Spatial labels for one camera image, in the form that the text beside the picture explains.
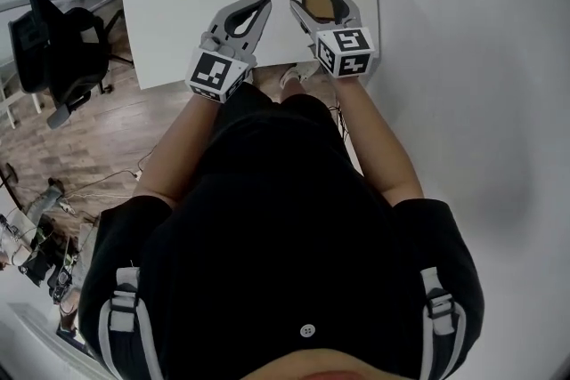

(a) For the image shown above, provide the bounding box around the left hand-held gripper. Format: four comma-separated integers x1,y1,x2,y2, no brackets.
184,0,273,105

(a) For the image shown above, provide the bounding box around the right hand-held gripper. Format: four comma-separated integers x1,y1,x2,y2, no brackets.
289,0,374,82

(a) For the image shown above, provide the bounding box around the person's left forearm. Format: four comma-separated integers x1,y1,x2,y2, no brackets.
132,94,220,211

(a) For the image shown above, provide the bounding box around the person's right forearm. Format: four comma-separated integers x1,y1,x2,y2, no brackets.
330,77,425,209

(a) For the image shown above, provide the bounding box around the person's white right shoe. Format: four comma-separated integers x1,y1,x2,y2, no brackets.
279,61,322,88

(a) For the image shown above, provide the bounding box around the person's right leg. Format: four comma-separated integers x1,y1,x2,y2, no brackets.
279,75,309,104

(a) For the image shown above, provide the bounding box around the black office chair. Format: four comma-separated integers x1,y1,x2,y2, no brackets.
7,0,135,131

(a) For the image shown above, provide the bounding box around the person's black shirt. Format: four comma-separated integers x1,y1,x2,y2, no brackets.
77,82,487,380

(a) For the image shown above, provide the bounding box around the white office desk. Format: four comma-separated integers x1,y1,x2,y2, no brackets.
0,57,45,131

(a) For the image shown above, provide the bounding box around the person's face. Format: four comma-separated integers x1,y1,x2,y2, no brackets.
239,348,394,380

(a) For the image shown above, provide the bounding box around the black floor cable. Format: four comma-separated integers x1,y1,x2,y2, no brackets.
328,101,354,158

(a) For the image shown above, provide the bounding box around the white floor cable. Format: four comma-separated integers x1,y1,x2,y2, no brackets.
61,145,149,202

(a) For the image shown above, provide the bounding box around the grey harness strap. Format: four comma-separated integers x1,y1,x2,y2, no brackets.
96,265,165,380
417,265,469,380

